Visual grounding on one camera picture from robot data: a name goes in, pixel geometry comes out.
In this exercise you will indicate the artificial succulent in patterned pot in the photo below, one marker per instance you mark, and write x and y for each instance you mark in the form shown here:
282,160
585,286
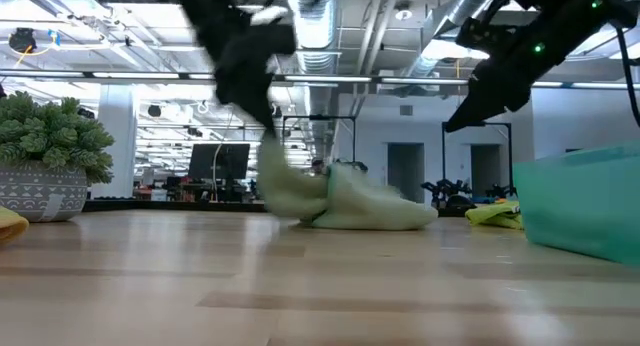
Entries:
45,136

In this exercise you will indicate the corrugated silver ventilation duct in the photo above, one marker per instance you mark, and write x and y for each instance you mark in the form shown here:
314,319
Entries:
315,31

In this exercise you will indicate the yellow hanging pendant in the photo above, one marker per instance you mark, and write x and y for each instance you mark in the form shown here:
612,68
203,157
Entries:
457,68

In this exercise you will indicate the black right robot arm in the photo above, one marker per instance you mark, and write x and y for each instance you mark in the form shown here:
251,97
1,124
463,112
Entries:
620,1

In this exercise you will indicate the green translucent plastic bin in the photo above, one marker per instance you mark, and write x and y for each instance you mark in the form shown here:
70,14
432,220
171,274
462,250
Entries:
585,206

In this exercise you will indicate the black overhead camera unit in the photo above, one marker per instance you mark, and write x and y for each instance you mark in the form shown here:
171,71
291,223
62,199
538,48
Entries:
22,40

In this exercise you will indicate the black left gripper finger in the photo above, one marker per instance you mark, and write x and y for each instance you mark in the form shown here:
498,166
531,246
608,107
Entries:
262,113

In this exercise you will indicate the lime green microfiber towel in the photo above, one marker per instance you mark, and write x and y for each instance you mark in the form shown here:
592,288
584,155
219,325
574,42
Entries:
495,215

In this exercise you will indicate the black computer monitor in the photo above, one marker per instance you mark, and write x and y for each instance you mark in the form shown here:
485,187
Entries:
205,161

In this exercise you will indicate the pale green microfiber towel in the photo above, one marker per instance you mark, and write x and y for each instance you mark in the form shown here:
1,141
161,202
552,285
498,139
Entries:
360,206

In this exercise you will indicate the black aluminium table frame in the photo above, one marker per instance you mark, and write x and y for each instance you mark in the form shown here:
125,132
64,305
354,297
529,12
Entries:
150,205

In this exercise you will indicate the smooth silver ventilation duct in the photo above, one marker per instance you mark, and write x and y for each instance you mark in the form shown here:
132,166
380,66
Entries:
465,6

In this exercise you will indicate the person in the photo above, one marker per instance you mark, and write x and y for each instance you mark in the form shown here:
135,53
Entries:
317,167

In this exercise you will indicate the yellow microfiber towel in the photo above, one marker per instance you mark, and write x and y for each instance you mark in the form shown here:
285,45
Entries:
10,226

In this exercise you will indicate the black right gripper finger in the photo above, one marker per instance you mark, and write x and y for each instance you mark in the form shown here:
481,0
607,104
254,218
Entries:
495,93

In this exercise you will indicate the black background robot arm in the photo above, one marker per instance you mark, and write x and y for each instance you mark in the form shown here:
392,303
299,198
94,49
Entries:
450,188
352,165

